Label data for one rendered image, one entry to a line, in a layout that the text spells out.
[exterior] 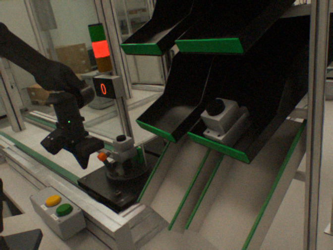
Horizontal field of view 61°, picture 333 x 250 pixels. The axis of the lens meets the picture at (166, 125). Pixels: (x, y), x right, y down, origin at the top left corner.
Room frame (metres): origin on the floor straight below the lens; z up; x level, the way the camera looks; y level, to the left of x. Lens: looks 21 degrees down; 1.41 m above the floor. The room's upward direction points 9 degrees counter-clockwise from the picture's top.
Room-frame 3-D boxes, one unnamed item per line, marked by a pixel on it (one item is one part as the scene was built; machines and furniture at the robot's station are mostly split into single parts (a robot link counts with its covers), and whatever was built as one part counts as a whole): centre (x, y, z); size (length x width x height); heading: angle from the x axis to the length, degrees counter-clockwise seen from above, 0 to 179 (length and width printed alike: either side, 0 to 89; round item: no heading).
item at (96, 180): (0.78, 0.14, 0.96); 0.24 x 0.24 x 0.02; 42
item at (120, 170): (0.78, 0.14, 0.98); 0.14 x 0.14 x 0.02
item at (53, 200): (0.70, 0.36, 0.96); 0.04 x 0.04 x 0.02
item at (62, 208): (0.65, 0.31, 0.96); 0.04 x 0.04 x 0.02
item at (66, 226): (0.70, 0.36, 0.93); 0.21 x 0.07 x 0.06; 42
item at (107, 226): (0.88, 0.44, 0.91); 0.89 x 0.06 x 0.11; 42
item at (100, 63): (1.00, 0.18, 1.28); 0.05 x 0.05 x 0.05
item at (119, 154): (0.79, 0.13, 1.06); 0.08 x 0.04 x 0.07; 132
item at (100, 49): (1.00, 0.18, 1.33); 0.05 x 0.05 x 0.05
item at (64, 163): (1.02, 0.32, 0.91); 0.84 x 0.28 x 0.10; 42
